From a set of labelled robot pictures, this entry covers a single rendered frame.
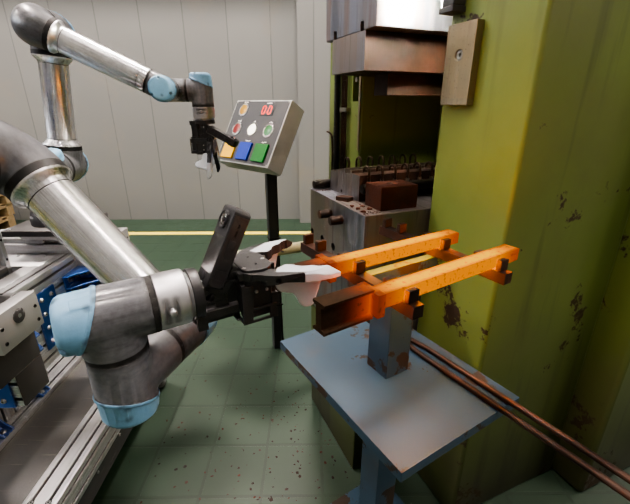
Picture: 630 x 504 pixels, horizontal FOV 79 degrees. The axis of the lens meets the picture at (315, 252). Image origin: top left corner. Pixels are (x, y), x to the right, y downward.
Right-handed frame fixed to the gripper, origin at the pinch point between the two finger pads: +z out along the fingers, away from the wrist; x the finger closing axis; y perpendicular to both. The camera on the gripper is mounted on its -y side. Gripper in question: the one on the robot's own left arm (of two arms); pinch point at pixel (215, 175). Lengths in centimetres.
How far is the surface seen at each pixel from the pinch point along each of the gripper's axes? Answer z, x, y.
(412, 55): -38, 28, -64
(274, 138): -13.0, -7.1, -22.0
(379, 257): -1, 83, -48
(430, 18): -46, 32, -67
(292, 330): 93, -39, -26
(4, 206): 71, -228, 268
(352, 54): -38, 27, -47
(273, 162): -4.5, -3.9, -21.6
